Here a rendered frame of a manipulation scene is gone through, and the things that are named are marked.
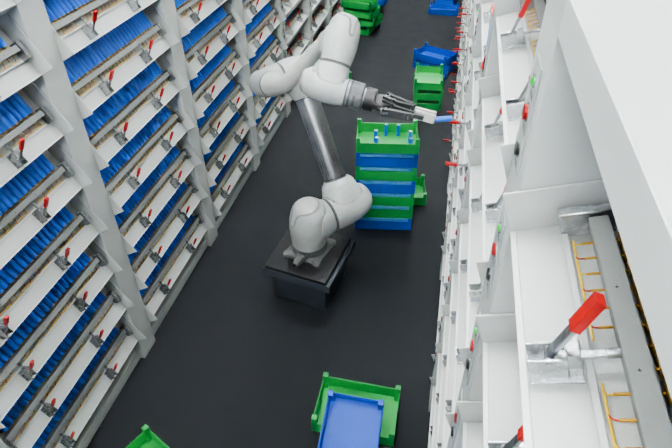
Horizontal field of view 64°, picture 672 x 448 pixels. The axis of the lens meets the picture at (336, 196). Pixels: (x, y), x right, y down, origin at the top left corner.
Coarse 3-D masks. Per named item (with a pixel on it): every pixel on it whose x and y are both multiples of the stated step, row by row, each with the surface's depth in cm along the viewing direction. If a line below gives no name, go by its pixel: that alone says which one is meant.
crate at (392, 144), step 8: (360, 120) 268; (416, 120) 267; (360, 128) 271; (368, 128) 273; (376, 128) 272; (392, 128) 272; (400, 128) 271; (408, 128) 271; (416, 128) 268; (360, 136) 270; (368, 136) 270; (384, 136) 270; (392, 136) 270; (400, 136) 270; (416, 136) 267; (360, 144) 256; (368, 144) 256; (376, 144) 255; (384, 144) 255; (392, 144) 255; (400, 144) 254; (408, 144) 254; (416, 144) 254; (360, 152) 258; (368, 152) 258; (376, 152) 258; (384, 152) 258; (392, 152) 257; (400, 152) 257; (408, 152) 257; (416, 152) 256
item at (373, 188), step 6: (366, 186) 270; (372, 186) 270; (378, 186) 270; (384, 186) 270; (390, 186) 269; (396, 186) 269; (402, 186) 269; (408, 186) 269; (414, 186) 269; (372, 192) 272; (378, 192) 272; (384, 192) 272; (390, 192) 272; (396, 192) 271; (402, 192) 271; (408, 192) 271; (414, 192) 271
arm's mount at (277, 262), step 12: (288, 240) 246; (336, 240) 245; (348, 240) 245; (276, 252) 240; (336, 252) 239; (276, 264) 235; (288, 264) 235; (324, 264) 234; (336, 264) 235; (300, 276) 230; (312, 276) 229; (324, 276) 229
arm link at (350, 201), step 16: (288, 64) 219; (304, 96) 224; (304, 112) 226; (320, 112) 227; (320, 128) 227; (320, 144) 228; (320, 160) 231; (336, 160) 231; (336, 176) 231; (336, 192) 230; (352, 192) 232; (368, 192) 237; (336, 208) 229; (352, 208) 231; (368, 208) 237
